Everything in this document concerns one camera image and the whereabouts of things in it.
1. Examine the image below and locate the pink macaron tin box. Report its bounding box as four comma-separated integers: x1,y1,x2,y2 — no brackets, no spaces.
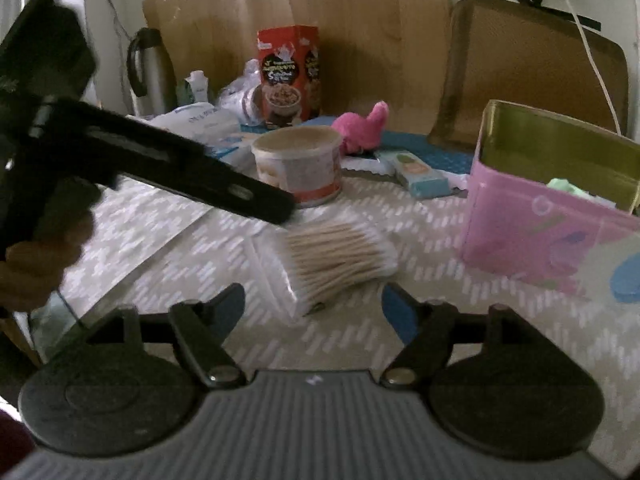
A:
460,101,639,304

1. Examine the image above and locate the person's left hand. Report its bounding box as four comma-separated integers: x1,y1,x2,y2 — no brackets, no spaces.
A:
1,209,94,312

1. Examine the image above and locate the round cookie tub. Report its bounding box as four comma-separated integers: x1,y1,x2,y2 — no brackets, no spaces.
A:
252,126,342,207

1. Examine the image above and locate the steel thermos flask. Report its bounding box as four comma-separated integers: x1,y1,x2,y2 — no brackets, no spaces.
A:
126,27,177,117

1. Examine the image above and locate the brown woven tray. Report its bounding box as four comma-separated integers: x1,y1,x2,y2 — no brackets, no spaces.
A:
428,0,629,153

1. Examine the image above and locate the white tissue pack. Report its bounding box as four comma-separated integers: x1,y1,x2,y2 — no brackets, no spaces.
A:
143,102,242,146

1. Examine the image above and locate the green small packet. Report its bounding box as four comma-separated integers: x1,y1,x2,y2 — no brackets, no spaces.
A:
547,178,616,209

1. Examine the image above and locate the light blue small box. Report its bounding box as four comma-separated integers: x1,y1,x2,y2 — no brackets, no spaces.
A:
375,150,451,200

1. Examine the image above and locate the cotton swab pack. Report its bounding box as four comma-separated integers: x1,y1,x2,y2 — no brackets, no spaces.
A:
246,214,399,323

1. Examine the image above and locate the white power cable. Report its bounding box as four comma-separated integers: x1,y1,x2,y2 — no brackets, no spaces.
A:
539,0,624,137

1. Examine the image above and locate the red cereal box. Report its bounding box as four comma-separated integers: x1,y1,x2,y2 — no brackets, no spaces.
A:
257,25,321,129

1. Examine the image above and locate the large wooden board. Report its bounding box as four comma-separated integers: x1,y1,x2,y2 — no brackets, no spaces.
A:
141,0,454,134

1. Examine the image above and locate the pink plush toy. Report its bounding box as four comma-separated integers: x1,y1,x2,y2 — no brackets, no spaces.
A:
331,101,390,155

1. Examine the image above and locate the clear plastic bag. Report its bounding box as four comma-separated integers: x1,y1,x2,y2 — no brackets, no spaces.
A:
216,58,264,127

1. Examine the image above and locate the small white carton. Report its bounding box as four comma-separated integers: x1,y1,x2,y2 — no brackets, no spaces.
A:
186,70,209,103

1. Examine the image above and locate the zigzag patterned tablecloth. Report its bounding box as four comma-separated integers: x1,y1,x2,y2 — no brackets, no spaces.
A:
32,178,639,474

